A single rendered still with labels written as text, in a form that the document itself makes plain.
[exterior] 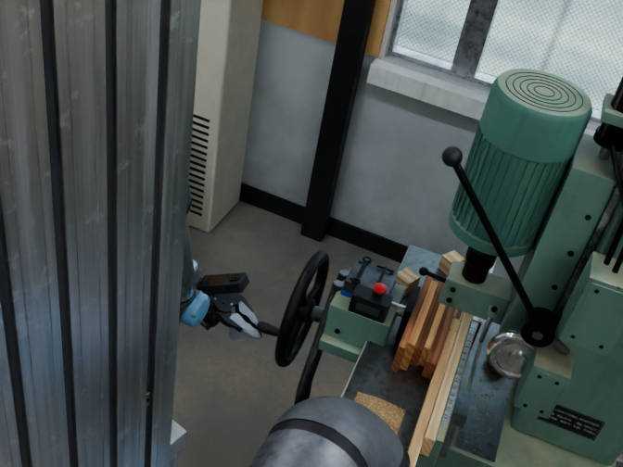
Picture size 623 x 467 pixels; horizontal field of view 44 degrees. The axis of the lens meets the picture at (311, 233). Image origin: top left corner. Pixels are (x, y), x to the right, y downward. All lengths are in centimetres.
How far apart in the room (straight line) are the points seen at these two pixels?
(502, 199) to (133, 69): 100
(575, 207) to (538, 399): 37
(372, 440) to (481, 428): 93
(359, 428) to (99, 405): 26
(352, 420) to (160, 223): 31
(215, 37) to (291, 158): 69
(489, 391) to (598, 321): 46
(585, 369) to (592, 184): 39
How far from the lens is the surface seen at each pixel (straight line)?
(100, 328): 65
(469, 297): 164
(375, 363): 164
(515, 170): 140
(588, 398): 167
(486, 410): 177
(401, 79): 286
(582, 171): 140
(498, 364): 160
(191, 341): 284
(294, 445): 78
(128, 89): 53
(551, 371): 151
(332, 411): 81
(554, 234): 148
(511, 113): 136
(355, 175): 318
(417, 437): 149
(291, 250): 326
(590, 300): 140
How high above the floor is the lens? 208
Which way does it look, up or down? 38 degrees down
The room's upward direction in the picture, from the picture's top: 11 degrees clockwise
